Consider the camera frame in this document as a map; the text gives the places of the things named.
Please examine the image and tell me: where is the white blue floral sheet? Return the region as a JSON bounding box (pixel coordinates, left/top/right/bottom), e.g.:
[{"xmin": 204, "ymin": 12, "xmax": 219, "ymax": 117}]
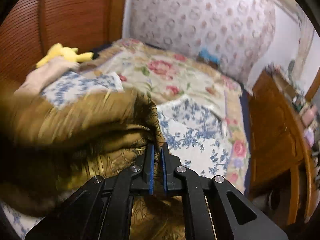
[{"xmin": 0, "ymin": 71, "xmax": 232, "ymax": 240}]

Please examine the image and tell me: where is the circle patterned curtain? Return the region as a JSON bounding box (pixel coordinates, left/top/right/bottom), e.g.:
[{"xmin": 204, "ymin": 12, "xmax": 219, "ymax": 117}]
[{"xmin": 130, "ymin": 0, "xmax": 276, "ymax": 83}]

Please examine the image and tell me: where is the brown gold patterned cloth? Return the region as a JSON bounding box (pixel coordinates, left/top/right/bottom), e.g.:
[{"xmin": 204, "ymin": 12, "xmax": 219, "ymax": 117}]
[{"xmin": 0, "ymin": 80, "xmax": 187, "ymax": 240}]

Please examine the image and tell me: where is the beige cloth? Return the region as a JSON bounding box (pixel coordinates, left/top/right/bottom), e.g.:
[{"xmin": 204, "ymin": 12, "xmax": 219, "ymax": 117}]
[{"xmin": 15, "ymin": 56, "xmax": 80, "ymax": 95}]

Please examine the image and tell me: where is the wooden louvered closet door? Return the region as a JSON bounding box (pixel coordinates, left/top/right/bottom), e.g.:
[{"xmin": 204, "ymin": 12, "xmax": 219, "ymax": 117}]
[{"xmin": 1, "ymin": 0, "xmax": 125, "ymax": 82}]

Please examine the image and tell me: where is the purple small object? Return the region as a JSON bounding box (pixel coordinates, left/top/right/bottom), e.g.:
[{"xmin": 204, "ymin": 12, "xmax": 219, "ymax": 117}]
[{"xmin": 304, "ymin": 128, "xmax": 314, "ymax": 147}]

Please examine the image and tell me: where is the yellow plush toy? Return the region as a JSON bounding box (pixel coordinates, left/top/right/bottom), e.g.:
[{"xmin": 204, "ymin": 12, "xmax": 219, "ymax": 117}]
[{"xmin": 36, "ymin": 43, "xmax": 94, "ymax": 68}]

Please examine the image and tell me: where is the blue folded cloth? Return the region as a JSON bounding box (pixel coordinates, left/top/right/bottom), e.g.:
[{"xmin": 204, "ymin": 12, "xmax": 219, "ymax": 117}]
[{"xmin": 198, "ymin": 48, "xmax": 220, "ymax": 65}]

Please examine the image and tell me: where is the pink bottle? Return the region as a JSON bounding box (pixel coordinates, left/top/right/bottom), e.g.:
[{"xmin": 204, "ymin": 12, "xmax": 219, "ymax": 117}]
[{"xmin": 301, "ymin": 105, "xmax": 317, "ymax": 127}]

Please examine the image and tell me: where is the wooden sideboard cabinet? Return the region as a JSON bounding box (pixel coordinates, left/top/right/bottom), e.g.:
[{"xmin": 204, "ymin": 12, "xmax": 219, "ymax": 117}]
[{"xmin": 249, "ymin": 71, "xmax": 319, "ymax": 229}]

